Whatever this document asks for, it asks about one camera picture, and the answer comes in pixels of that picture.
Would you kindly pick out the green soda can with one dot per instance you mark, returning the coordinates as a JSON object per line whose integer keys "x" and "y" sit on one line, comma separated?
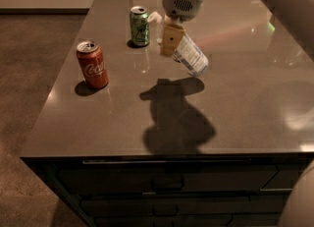
{"x": 139, "y": 26}

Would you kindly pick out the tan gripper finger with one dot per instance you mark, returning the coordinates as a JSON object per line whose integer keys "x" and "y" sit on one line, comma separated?
{"x": 173, "y": 32}

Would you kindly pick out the clear plastic water bottle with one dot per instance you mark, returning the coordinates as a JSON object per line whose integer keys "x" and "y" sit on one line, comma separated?
{"x": 187, "y": 53}

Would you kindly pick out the metal drawer handle bar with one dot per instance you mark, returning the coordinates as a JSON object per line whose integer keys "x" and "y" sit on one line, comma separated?
{"x": 219, "y": 160}

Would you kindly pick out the dark drawer cabinet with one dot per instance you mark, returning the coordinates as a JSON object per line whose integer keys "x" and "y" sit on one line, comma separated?
{"x": 243, "y": 194}

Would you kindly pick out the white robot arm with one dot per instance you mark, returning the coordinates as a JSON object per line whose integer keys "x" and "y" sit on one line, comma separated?
{"x": 297, "y": 16}

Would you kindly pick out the red cola can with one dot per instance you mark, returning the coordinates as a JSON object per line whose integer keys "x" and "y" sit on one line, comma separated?
{"x": 90, "y": 59}

